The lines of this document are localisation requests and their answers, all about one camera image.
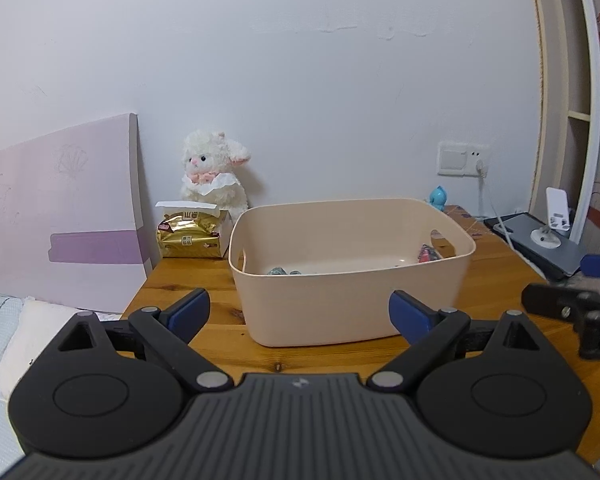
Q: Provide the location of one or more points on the green plaid scrunchie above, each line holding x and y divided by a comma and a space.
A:
277, 271

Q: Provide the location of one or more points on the light bedding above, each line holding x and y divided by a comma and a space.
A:
25, 340

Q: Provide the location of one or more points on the pink plastic storage bin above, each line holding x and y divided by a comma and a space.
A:
330, 305

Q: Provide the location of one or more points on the wall switch and outlet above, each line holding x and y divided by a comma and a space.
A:
455, 157

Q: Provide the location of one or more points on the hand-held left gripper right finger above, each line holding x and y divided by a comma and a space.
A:
410, 314

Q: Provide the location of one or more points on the grey laptop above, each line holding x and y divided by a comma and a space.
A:
555, 257

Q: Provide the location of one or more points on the cream wardrobe shelf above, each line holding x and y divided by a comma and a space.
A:
565, 60

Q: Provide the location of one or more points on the colourful tissue packet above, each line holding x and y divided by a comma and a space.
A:
426, 254

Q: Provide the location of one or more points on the gold packet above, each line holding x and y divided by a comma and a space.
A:
187, 232

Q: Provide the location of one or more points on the blue figurine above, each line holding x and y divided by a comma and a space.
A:
437, 197

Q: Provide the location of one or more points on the white phone stand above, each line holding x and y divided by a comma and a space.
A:
555, 210

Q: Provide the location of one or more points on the gold tissue pack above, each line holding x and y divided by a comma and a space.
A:
225, 232

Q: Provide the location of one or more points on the pink headboard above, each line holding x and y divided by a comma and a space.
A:
55, 200

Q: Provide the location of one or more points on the white plush lamb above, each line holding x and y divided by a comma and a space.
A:
212, 170

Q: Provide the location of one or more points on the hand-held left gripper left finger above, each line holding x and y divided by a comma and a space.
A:
190, 310

